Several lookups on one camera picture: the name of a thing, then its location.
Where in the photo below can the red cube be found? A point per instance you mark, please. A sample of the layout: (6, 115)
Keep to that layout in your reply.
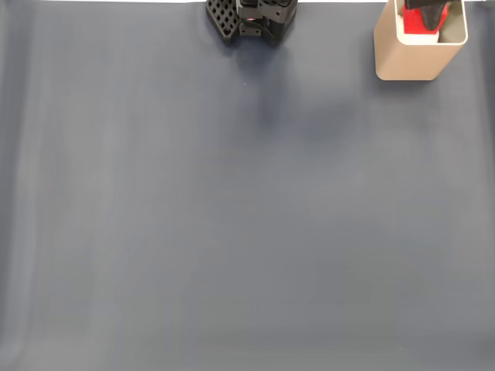
(410, 22)

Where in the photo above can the beige rounded box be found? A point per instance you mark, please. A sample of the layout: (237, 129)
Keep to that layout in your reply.
(410, 60)

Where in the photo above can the white crumpled tissue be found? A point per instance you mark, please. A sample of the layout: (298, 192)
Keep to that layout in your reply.
(419, 38)

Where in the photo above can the dark grey table mat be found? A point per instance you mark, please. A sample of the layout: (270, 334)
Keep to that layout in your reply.
(270, 251)

